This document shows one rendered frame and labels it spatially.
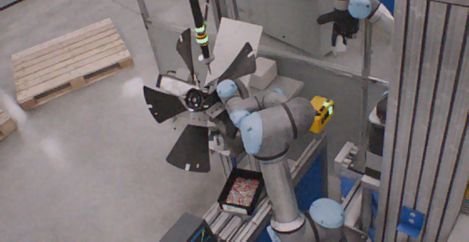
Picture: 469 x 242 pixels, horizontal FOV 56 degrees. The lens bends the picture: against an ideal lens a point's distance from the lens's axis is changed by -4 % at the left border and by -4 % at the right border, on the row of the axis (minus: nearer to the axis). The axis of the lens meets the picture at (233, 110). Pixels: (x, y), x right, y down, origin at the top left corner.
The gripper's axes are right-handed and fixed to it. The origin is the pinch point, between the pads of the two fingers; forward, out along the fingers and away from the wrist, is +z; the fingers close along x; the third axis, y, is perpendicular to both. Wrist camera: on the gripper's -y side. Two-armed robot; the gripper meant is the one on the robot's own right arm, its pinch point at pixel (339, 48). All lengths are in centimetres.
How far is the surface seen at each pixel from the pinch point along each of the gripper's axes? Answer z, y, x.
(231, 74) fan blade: 15, -46, -17
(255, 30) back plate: 14, -54, 17
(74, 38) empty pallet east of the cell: 133, -367, 84
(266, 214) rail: 63, -13, -48
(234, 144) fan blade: 37, -33, -37
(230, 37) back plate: 19, -68, 13
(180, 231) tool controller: 24, -16, -90
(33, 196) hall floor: 148, -225, -80
